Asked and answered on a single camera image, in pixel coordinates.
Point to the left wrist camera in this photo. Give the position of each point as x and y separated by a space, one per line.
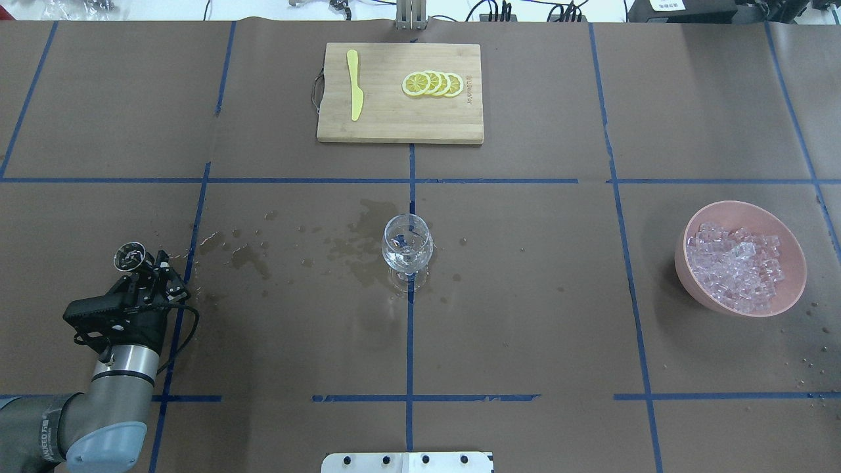
95 317

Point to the bamboo cutting board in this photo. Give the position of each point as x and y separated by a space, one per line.
390 116

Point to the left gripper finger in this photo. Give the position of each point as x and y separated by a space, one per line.
160 282
125 291

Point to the pile of ice cubes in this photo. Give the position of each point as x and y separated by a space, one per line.
739 269

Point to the pink bowl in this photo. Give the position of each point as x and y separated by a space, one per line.
732 214

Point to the aluminium frame post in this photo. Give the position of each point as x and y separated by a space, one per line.
411 15

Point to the lemon slice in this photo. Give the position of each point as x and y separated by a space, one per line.
416 84
435 81
456 84
444 83

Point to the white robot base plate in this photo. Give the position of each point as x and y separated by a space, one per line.
435 461

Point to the clear wine glass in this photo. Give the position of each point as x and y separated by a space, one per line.
407 247

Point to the steel double jigger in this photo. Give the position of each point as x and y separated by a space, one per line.
133 257

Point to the yellow plastic knife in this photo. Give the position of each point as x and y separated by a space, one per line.
357 94

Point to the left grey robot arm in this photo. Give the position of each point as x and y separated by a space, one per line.
103 429

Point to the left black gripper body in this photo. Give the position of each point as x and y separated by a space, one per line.
152 322

